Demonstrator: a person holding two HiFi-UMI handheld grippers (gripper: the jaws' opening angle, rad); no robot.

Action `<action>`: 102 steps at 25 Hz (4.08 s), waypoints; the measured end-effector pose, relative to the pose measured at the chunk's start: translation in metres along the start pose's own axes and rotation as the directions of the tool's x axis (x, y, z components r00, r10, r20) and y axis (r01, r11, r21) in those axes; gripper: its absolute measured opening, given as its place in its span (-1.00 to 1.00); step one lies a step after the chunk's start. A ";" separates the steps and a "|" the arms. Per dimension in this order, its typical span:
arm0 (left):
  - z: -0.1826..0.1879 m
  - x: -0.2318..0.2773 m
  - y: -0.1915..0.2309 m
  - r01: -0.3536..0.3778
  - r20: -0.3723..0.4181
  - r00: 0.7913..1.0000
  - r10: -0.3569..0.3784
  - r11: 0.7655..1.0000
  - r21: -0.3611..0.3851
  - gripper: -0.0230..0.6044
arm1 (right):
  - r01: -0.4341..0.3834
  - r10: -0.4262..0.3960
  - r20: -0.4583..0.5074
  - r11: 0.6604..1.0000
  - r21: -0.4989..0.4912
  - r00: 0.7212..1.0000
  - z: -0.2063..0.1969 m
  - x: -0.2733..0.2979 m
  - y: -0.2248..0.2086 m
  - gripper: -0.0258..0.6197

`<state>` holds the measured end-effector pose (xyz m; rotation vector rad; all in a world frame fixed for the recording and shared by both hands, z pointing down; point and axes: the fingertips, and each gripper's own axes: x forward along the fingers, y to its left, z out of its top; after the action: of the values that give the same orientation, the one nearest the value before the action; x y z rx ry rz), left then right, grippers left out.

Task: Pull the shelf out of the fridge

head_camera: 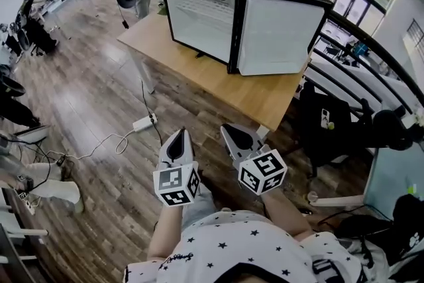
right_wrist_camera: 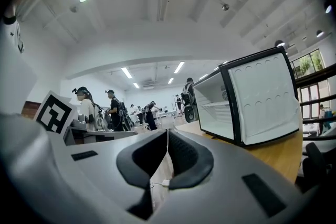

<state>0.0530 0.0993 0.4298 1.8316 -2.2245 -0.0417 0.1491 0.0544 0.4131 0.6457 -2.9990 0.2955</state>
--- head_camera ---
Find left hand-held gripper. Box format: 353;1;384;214
152;128;201;207

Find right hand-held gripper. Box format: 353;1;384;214
221;123;288;196

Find person's right forearm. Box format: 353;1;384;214
260;188;315;242

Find person's left forearm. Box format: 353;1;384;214
147;201;185;262

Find white table leg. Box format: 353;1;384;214
131;48;156;94
255;124;271;140

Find white power strip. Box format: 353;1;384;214
132;113;158;133

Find grey trousers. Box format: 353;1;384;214
181;184;219;226

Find white phone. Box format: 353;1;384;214
320;108;333;129

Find black office chair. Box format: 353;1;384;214
297;81;415;178

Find white star-print shirt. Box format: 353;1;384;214
124;210;365;283

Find white desk foot bar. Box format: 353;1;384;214
307;191;365;208

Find pale teal desk panel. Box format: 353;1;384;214
362;142;424;219

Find glass entrance door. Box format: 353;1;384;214
332;0;387;38

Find black paw-print backpack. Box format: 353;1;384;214
331;194;424;276

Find black metal railing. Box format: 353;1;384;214
405;19;424;56

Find black power cable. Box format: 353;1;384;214
140;79;164;147

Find white power cable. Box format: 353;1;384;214
46;129;136;164

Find black hanging adapter cable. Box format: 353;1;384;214
116;3;131;30

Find white metal frame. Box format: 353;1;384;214
0;188;50;283

